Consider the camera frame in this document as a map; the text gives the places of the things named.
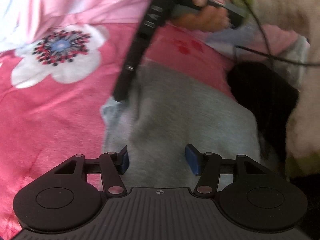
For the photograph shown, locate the grey sweatpants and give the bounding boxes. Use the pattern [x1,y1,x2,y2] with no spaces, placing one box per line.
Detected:
[99,59,263,188]

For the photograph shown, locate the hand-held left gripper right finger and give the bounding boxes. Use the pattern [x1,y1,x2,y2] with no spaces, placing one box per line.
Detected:
[185,144,267,198]

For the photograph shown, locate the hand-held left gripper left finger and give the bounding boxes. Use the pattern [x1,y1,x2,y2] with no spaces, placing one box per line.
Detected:
[54,145,130,197]

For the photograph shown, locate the person's cream fleece jacket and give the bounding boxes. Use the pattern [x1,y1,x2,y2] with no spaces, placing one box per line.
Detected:
[284,62,320,181]

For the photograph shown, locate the pink grey floral quilt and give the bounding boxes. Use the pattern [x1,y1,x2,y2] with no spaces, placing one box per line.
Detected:
[0,0,311,56]

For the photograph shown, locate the black cable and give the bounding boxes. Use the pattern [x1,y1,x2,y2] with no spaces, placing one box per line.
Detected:
[222,0,320,67]

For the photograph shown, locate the person's right hand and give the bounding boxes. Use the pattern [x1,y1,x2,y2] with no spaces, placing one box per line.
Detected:
[175,0,232,33]

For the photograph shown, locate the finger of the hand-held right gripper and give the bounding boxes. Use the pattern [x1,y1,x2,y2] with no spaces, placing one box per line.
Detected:
[113,32,157,102]

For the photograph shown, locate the red floral fleece blanket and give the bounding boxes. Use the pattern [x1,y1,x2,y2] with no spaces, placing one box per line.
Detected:
[0,21,236,233]

